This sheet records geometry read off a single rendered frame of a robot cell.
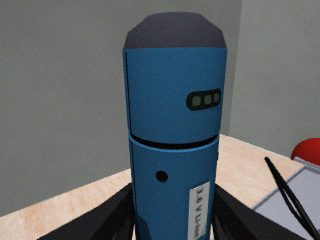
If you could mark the dark blue electric screwdriver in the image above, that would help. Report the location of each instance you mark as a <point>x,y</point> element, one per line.
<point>174,72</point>

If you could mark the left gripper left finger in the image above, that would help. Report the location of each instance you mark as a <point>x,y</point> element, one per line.
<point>102,222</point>

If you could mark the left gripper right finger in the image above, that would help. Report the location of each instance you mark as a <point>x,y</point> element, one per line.
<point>233,220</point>

